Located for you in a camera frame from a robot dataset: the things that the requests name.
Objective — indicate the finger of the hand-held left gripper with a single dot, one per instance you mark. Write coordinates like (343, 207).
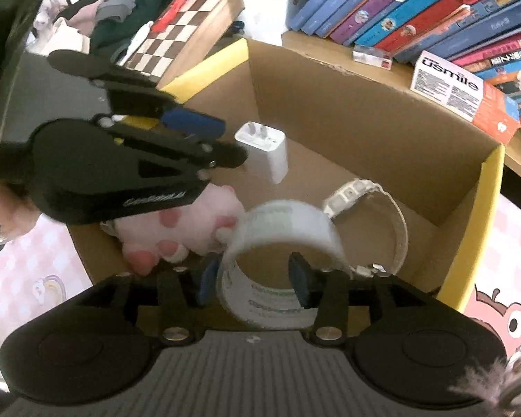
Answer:
(191, 121)
(217, 156)

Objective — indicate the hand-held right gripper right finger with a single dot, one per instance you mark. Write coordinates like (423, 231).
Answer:
(301, 282)

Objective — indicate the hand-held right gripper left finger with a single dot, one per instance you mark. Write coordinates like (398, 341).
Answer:
(208, 282)

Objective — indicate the white charger plug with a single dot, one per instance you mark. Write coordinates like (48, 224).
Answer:
(265, 152)

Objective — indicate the clear printed tape roll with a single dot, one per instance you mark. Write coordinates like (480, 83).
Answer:
(286, 226)

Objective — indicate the pink plush toy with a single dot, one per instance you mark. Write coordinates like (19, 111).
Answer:
(182, 226)

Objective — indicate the cream wrist watch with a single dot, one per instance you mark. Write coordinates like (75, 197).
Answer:
(351, 193)

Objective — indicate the yellow cardboard box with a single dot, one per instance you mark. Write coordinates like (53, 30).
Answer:
(351, 139)

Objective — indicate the pink printed desktop mat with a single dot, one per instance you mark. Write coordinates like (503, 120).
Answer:
(30, 278)

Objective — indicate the person's left hand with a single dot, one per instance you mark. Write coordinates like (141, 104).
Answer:
(8, 208)

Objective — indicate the wooden chessboard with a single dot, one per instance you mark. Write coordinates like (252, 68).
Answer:
(191, 17)

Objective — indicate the red tassel ornament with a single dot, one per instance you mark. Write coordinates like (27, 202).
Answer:
(173, 8)

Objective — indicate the dark green garment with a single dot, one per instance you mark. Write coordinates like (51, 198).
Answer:
(130, 21)

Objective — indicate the mauve pink garment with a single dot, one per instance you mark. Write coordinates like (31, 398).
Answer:
(87, 13)

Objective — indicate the small white red eraser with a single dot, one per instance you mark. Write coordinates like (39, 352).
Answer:
(371, 56)

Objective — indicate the fuzzy grey sleeve cuff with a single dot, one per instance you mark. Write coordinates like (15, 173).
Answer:
(482, 382)

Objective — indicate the orange white carton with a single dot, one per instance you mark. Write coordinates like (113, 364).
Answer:
(451, 87)

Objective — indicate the row of colourful books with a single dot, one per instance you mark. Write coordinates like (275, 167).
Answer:
(417, 4)

